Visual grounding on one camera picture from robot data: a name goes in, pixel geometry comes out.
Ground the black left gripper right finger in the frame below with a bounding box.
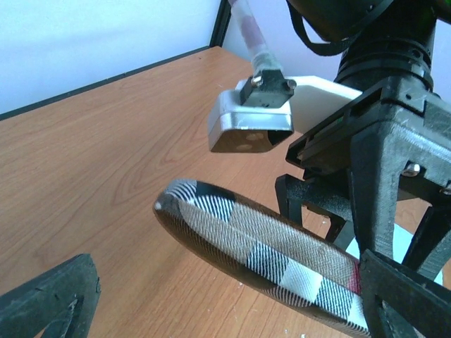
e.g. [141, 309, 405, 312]
[359, 249, 450, 337]

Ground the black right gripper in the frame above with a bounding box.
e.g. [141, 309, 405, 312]
[275, 77, 450, 258]

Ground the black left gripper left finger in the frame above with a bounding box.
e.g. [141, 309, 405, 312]
[1, 253, 101, 337]

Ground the plaid glasses case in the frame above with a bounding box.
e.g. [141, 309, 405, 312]
[154, 179, 370, 337]

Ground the light blue cleaning cloth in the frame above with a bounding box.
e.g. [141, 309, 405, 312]
[346, 223, 413, 263]

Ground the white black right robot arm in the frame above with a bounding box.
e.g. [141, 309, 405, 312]
[276, 1, 450, 277]

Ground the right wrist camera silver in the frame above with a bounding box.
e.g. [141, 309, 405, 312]
[207, 70, 297, 154]

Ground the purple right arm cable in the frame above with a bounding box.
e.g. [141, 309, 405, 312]
[228, 0, 283, 73]

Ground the black frame post right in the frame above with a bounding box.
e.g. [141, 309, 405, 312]
[209, 0, 231, 48]

